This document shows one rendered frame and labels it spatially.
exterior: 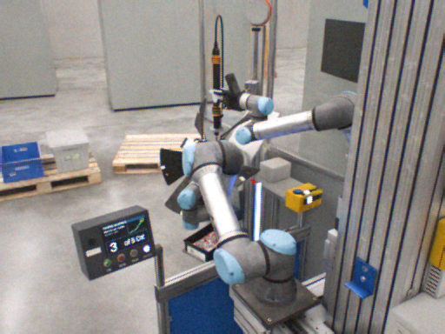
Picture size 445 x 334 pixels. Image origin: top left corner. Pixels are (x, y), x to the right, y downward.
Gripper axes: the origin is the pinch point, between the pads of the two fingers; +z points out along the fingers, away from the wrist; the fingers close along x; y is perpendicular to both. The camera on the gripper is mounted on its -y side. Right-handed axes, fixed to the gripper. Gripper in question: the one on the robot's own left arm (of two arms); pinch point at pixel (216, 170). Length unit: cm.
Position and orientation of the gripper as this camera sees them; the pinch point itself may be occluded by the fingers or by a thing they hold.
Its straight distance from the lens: 201.8
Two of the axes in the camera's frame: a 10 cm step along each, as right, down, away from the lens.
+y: -9.4, -0.3, 3.3
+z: 3.2, -3.8, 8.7
